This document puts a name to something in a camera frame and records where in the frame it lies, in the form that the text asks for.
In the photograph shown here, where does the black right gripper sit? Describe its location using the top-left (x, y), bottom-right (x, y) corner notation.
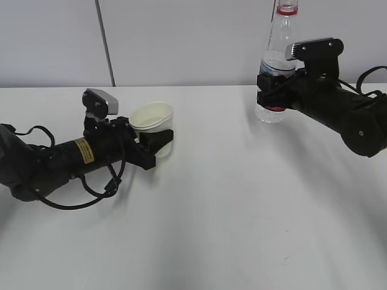
top-left (257, 58), bottom-right (339, 109)

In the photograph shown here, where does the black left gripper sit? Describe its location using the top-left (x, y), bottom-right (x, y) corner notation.
top-left (83, 117), bottom-right (174, 170)

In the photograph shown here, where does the white paper cup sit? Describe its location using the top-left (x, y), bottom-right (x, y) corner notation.
top-left (129, 101), bottom-right (175, 159)

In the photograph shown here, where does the Nongfu Spring water bottle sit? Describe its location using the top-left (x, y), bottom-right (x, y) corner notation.
top-left (254, 0), bottom-right (299, 124)

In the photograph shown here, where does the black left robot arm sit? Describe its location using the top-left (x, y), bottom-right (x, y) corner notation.
top-left (1, 117), bottom-right (174, 202)

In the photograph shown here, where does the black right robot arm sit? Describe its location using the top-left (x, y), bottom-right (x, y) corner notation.
top-left (257, 59), bottom-right (386, 158)

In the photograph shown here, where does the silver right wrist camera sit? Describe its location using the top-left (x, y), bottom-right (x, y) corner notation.
top-left (285, 37), bottom-right (344, 62)

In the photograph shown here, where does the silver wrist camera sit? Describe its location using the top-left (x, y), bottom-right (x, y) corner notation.
top-left (285, 37), bottom-right (344, 62)
top-left (82, 88), bottom-right (119, 118)

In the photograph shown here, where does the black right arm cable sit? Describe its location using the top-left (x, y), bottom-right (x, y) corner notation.
top-left (338, 65), bottom-right (387, 99)

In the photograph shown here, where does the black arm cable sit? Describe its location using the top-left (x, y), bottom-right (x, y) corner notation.
top-left (338, 65), bottom-right (387, 99)
top-left (11, 120), bottom-right (126, 211)

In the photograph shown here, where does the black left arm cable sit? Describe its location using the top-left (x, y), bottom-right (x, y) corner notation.
top-left (11, 120), bottom-right (126, 211)

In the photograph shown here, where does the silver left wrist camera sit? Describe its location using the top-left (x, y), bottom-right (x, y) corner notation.
top-left (82, 88), bottom-right (119, 118)

